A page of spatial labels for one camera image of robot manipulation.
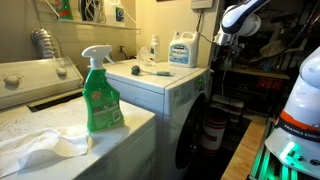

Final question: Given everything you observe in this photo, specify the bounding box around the dark round washer door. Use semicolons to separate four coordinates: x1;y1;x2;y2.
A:
174;94;208;170

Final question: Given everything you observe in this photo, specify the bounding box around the white cloth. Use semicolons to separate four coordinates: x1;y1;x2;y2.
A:
0;128;94;178

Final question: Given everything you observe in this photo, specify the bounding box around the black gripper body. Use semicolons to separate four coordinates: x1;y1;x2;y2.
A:
214;43;240;68

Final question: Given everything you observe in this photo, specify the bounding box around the red white bucket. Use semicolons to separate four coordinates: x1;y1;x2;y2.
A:
199;116;228;158

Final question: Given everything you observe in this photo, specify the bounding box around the white labelled container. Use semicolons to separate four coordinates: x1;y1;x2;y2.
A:
104;0;126;27

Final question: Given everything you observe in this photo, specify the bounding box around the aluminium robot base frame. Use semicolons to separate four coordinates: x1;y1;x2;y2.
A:
249;118;301;180

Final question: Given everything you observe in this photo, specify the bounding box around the clear plastic bag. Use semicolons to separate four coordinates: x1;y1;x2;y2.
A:
136;45;154;66

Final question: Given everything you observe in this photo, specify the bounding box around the green box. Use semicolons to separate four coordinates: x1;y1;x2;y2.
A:
54;0;74;21

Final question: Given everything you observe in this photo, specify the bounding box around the white wall box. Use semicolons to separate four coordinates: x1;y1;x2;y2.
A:
190;0;214;10

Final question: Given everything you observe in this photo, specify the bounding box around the black wall cable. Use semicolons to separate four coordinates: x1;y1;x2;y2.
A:
195;8;218;44

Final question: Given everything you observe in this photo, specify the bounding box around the white wire wall shelf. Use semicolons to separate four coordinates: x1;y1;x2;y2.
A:
34;0;142;34

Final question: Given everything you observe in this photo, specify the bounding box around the white cable bundle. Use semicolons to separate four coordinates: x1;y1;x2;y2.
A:
79;0;106;24

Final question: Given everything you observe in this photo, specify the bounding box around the clear plastic storage bin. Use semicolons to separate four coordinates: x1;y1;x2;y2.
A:
211;94;245;118

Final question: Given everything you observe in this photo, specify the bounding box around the small white bottle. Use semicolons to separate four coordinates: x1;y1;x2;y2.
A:
149;34;161;64

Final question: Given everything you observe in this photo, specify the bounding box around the round white machine knob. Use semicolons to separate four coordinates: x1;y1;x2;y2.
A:
55;67;68;77
3;74;22;86

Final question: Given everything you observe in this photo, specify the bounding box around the silver foil dryer duct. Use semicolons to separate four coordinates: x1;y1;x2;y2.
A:
30;27;64;60

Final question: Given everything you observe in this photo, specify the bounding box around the white top-load laundry machine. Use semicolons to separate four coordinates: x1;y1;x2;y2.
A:
0;56;158;180

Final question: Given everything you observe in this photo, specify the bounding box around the white detergent jug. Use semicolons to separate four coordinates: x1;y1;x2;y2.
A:
167;31;200;69

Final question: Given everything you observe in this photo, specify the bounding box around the white front-load washing machine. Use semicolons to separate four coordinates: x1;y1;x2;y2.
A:
103;59;213;180

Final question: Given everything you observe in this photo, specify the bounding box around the green spray bottle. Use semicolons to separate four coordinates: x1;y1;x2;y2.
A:
81;44;125;134

